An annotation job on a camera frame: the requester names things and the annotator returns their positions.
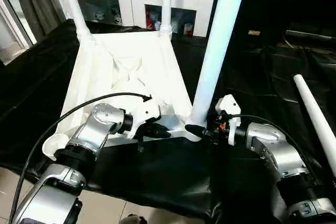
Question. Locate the white plastic table leg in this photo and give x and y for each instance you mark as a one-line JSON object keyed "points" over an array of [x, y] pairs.
{"points": [[166, 6], [315, 113], [218, 51], [76, 6]]}

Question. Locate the red packet in cabinet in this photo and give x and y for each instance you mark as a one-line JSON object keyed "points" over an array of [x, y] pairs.
{"points": [[149, 20]]}

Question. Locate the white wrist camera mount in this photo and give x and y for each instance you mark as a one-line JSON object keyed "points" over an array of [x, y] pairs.
{"points": [[147, 110], [227, 103]]}

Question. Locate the white plastic table top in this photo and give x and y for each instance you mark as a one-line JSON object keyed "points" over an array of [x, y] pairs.
{"points": [[126, 58]]}

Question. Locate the silver sliding door frame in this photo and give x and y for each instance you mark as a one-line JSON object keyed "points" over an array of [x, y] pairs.
{"points": [[18, 23]]}

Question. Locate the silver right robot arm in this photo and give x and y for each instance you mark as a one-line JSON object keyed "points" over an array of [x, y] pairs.
{"points": [[281, 150]]}

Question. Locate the small tan label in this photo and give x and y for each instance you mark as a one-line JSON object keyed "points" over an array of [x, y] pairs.
{"points": [[253, 32]]}

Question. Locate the black mat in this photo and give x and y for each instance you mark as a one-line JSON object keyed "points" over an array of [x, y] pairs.
{"points": [[162, 171]]}

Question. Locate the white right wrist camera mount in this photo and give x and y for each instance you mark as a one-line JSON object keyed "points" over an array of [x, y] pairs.
{"points": [[227, 103]]}

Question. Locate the black metal rail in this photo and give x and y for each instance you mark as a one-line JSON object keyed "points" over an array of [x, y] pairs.
{"points": [[309, 35]]}

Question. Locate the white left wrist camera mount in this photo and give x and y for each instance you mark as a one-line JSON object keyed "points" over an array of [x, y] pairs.
{"points": [[147, 110]]}

